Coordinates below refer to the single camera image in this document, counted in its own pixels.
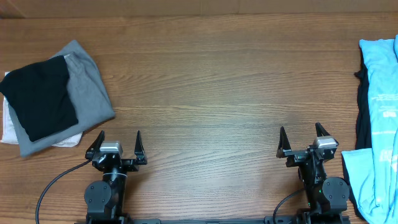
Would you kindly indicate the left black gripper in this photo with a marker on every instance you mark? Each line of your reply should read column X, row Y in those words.
column 138, row 150

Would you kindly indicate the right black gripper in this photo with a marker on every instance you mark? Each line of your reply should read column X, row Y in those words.
column 296, row 155

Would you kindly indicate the light blue printed t-shirt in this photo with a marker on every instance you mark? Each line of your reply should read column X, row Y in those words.
column 372, row 172

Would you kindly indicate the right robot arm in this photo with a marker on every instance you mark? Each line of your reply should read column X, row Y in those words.
column 327, row 196

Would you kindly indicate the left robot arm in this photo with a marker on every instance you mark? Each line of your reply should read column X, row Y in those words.
column 105, row 198

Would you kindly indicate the grey folded garment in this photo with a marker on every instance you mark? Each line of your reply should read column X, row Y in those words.
column 88, row 95

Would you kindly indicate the black garment at right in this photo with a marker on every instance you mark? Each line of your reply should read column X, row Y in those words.
column 363, row 124

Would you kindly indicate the black folded garment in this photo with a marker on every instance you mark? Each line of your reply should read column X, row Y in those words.
column 39, row 96

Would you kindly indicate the white folded garment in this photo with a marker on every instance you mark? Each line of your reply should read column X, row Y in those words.
column 9, row 134

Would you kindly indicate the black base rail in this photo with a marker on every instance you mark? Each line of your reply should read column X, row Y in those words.
column 266, row 220

